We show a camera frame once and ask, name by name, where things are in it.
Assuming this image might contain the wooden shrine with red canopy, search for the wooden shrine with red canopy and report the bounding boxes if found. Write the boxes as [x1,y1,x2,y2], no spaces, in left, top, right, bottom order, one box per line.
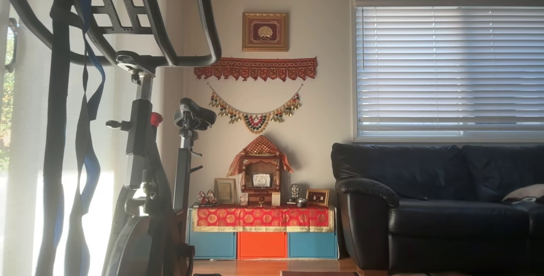
[227,135,294,207]

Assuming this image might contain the small gold framed picture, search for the small gold framed picture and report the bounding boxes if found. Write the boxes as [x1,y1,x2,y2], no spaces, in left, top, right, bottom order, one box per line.
[306,189,330,207]

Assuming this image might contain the red and gold cloth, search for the red and gold cloth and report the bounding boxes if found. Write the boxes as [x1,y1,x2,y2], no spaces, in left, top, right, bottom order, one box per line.
[191,205,335,233]

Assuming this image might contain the small colourful figurines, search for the small colourful figurines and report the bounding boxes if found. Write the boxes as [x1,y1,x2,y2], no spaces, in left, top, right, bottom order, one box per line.
[197,190,218,207]

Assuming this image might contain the blue and orange cabinet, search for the blue and orange cabinet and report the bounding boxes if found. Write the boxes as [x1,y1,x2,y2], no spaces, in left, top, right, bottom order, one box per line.
[187,207,339,260]

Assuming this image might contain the black exercise bike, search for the black exercise bike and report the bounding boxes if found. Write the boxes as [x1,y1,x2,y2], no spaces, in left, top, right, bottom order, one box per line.
[0,0,222,276]

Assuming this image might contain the dark floor rug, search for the dark floor rug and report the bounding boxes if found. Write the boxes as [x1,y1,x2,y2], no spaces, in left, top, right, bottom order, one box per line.
[280,271,360,276]

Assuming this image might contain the black leather sofa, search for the black leather sofa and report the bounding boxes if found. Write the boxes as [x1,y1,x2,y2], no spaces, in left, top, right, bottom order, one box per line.
[331,143,544,272]

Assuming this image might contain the white window blind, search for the white window blind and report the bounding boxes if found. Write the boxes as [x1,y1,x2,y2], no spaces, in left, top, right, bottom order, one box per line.
[352,0,544,143]

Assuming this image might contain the white sheer curtain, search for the white sheer curtain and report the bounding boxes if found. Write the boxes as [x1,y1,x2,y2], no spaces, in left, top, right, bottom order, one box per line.
[0,0,184,276]

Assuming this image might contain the white cushion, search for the white cushion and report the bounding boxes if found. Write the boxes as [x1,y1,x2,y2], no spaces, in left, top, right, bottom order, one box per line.
[502,184,544,204]

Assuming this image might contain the beaded garland wall hanging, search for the beaded garland wall hanging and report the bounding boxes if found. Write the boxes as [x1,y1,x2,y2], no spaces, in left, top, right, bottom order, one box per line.
[207,83,304,135]

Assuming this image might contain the red embroidered wall hanging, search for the red embroidered wall hanging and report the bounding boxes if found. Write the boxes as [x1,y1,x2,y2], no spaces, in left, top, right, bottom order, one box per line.
[194,57,317,82]

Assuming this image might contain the pale standing picture frame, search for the pale standing picture frame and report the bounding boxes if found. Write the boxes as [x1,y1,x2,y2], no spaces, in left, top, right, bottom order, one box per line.
[214,178,237,205]

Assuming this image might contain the gold framed wall picture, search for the gold framed wall picture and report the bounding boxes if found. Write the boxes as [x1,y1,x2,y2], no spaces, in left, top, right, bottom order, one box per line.
[242,12,289,52]

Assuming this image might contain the black hanging strap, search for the black hanging strap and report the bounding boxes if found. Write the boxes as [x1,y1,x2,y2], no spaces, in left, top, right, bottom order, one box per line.
[35,0,74,276]

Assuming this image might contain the blue hanging strap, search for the blue hanging strap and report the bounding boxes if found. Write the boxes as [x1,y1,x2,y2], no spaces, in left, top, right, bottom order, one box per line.
[64,0,106,276]

